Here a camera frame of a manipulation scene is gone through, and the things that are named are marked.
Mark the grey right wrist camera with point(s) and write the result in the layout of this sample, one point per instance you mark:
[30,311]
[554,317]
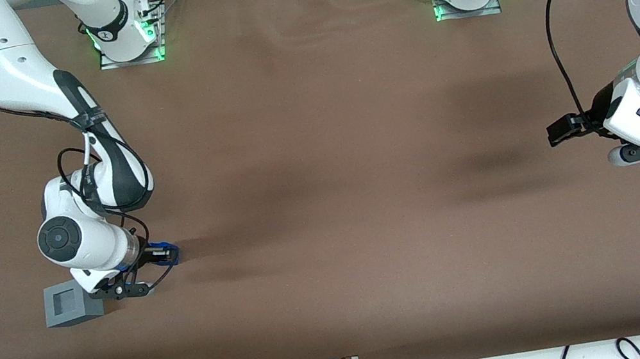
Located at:
[130,290]

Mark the brown table cover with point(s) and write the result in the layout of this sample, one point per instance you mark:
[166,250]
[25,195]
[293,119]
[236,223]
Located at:
[314,141]

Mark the gray square base block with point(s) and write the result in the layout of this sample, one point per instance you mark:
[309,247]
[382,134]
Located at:
[64,303]

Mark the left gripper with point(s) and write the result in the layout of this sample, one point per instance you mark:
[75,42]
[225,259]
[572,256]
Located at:
[599,108]

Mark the blue plastic part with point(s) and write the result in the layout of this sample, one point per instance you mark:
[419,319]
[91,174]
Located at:
[177,255]

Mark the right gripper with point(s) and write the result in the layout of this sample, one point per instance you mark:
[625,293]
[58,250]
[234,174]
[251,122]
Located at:
[145,255]

